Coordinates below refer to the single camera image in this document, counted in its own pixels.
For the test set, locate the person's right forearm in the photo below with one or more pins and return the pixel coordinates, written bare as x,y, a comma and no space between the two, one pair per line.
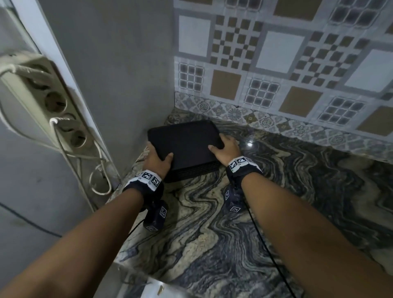
307,233

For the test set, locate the person's right thumb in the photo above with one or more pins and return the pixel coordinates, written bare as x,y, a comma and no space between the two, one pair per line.
215,149

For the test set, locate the person's left forearm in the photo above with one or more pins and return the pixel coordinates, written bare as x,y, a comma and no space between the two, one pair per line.
83,245

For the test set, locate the white power strip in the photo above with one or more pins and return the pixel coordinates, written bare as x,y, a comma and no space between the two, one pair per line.
40,95

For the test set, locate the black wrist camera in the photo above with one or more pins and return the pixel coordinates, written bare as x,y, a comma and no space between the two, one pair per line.
233,199
156,216

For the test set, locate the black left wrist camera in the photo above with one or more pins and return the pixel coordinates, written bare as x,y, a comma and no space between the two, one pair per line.
156,216

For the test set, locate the black left wristband with markers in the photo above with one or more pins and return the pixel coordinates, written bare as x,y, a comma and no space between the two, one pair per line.
147,184

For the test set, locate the black wristband with markers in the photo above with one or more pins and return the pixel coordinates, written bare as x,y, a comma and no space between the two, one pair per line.
147,184
242,167

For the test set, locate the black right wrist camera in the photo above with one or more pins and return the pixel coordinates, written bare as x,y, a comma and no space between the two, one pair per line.
233,199

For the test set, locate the black right wristband with markers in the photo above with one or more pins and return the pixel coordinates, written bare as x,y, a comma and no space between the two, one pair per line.
242,167

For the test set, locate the black box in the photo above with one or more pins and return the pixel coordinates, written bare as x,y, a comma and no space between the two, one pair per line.
185,147

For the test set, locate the person's left hand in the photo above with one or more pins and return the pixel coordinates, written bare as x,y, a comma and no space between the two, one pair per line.
155,162

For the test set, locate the person's right hand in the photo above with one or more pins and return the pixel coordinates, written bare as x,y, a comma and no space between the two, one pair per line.
228,153

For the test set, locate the white object with gold clasp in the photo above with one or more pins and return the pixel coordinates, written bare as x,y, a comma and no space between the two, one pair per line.
159,288

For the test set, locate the person's left thumb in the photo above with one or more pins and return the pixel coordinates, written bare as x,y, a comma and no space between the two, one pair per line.
167,159

